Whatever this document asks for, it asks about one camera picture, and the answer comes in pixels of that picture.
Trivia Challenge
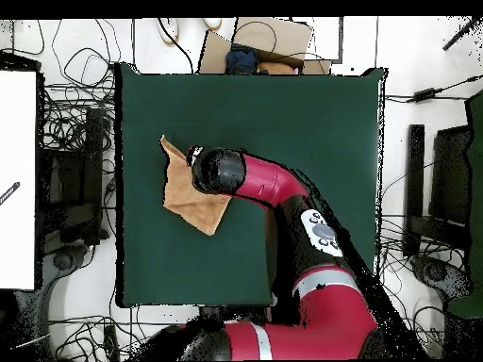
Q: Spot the orange terry towel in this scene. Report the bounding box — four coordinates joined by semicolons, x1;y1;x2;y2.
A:
159;134;232;238

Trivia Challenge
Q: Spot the dark green table cloth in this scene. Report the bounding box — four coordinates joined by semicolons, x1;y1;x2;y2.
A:
113;61;390;308

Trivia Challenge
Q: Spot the black equipment stand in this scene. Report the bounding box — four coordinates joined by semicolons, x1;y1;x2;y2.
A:
37;107;110;246

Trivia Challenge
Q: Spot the dark blue garment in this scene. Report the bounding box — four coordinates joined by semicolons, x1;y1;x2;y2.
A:
225;43;259;75

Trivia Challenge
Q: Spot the orange garment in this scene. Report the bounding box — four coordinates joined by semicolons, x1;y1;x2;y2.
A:
257;60;297;75

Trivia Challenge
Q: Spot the brown cardboard box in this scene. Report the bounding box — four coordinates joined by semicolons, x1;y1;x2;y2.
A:
197;16;333;75

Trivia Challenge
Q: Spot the white board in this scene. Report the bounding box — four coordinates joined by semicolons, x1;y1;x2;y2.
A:
0;70;38;290

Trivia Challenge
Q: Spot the black marker pen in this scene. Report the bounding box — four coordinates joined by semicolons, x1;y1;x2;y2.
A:
0;181;21;206

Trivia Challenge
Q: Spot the black upright bar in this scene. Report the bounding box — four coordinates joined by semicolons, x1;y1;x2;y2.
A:
402;123;425;257

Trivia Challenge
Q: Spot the black power adapter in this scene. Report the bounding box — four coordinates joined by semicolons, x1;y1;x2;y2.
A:
412;87;439;103

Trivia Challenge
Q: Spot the dark green fabric panel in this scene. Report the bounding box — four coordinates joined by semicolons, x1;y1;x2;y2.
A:
446;90;483;318

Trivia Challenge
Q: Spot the black tripod leg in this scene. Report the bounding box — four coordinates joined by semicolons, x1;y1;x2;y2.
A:
441;16;483;52

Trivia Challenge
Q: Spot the black cable tangle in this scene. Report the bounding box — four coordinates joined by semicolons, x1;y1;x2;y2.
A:
48;286;167;361
378;210;467;265
39;18;122;152

